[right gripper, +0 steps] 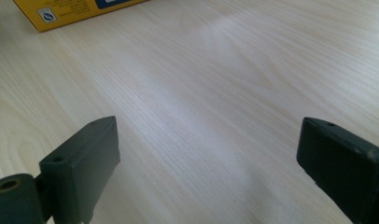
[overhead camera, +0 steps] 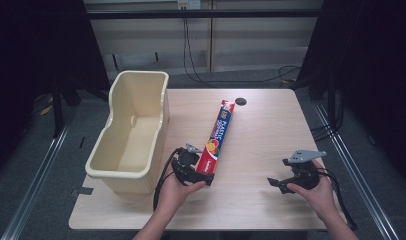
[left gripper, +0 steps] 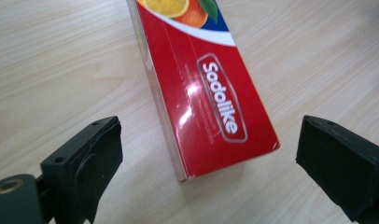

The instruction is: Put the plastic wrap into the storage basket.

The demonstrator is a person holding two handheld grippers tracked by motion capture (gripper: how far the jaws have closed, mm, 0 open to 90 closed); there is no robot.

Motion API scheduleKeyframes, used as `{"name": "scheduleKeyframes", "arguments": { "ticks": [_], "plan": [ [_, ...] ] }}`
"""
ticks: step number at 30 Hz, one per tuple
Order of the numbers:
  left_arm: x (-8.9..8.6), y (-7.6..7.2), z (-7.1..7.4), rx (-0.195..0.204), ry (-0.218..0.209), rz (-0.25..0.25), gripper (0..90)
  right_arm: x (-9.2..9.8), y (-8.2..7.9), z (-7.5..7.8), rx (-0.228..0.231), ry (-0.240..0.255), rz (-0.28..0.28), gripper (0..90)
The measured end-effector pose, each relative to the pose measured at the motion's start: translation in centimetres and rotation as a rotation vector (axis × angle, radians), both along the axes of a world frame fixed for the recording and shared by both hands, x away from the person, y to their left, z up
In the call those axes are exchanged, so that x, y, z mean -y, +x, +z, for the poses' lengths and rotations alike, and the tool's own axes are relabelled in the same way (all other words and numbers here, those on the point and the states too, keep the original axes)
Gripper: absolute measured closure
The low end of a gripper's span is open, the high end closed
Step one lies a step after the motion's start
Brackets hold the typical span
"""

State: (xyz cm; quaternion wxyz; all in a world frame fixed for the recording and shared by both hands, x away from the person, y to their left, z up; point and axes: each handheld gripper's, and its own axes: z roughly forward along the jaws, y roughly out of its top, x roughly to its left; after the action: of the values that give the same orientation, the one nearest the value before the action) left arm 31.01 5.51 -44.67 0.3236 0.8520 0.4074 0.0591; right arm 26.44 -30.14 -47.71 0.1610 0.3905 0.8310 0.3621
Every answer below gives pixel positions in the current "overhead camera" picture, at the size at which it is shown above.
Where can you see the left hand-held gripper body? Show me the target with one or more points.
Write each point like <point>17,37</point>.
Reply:
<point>186,163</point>

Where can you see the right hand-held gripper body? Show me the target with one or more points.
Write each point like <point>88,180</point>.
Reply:
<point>304,173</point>

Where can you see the red and blue plastic wrap box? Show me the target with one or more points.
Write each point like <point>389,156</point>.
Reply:
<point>218,135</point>

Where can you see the person's right hand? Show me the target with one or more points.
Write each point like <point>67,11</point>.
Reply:
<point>319,196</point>

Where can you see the person's left hand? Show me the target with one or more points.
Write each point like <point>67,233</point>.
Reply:
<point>174,195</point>

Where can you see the cream plastic bin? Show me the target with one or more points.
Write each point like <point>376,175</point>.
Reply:
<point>131,133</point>

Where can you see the black tape piece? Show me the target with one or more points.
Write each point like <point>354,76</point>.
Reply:
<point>85,191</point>

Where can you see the dark curtain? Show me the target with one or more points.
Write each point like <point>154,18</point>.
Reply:
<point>374,66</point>
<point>31,50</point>

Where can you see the black metal stand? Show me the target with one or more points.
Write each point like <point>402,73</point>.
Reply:
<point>57,110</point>

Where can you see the black horizontal bar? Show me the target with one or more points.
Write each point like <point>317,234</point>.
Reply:
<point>204,13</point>

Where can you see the metal floor rail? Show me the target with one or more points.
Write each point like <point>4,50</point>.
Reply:
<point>31,186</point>
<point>356,173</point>

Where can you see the white wall power outlet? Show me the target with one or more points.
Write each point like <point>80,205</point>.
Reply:
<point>189,4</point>

